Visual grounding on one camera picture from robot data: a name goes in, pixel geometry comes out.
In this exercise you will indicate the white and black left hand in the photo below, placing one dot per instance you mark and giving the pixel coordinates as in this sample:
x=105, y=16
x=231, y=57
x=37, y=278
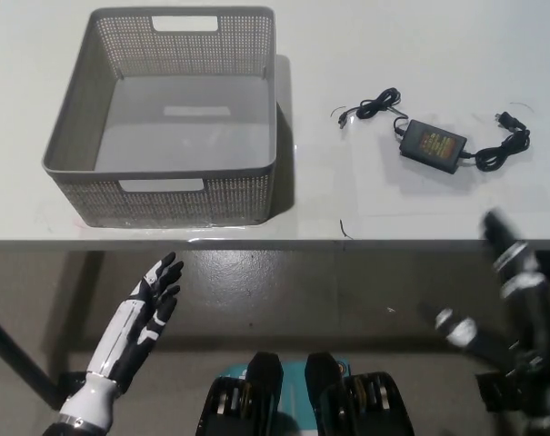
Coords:
x=129, y=327

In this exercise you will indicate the white and black right hand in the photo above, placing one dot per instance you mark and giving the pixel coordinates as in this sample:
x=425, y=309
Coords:
x=529, y=295

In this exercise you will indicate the dark metal table leg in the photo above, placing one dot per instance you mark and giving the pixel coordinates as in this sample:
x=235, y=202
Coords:
x=20, y=354

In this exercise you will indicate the grey perforated plastic basket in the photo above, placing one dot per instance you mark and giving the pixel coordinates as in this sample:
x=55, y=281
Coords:
x=88, y=136

